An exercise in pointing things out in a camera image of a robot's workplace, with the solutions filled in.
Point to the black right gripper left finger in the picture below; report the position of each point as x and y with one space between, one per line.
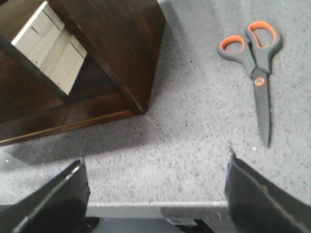
59 206

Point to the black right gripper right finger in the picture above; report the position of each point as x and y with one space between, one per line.
256 205

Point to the wooden drawer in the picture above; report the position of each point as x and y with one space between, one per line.
34 35

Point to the grey orange scissors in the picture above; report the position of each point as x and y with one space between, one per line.
256 60

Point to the dark wooden drawer cabinet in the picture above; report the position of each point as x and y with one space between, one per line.
122 39

